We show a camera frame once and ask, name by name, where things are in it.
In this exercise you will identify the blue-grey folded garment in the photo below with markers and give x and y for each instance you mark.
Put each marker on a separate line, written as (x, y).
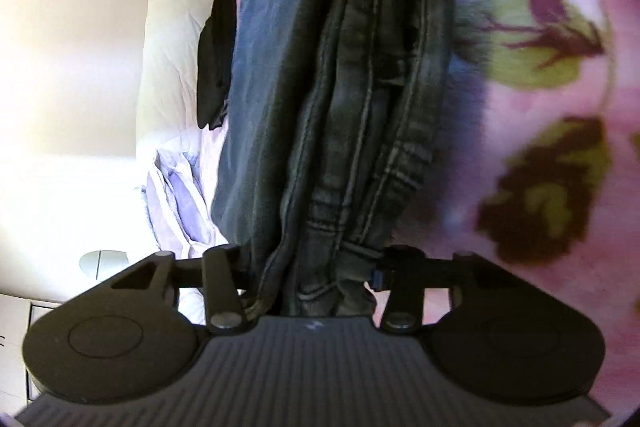
(270, 67)

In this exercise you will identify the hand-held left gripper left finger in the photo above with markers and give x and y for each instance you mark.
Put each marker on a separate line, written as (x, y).
(220, 269)

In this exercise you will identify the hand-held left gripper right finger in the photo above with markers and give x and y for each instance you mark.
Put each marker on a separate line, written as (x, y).
(379, 279)

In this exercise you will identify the dark grey jeans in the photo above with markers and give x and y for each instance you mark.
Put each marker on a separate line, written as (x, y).
(370, 97)

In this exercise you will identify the black cloth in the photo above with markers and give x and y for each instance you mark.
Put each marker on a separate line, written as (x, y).
(216, 47)

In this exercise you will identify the pink floral blanket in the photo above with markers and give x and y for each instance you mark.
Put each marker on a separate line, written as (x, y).
(545, 117)

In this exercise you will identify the white duvet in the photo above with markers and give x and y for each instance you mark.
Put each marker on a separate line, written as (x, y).
(170, 57)

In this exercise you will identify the purple and white cloth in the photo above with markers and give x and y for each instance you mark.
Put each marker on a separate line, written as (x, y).
(175, 202)

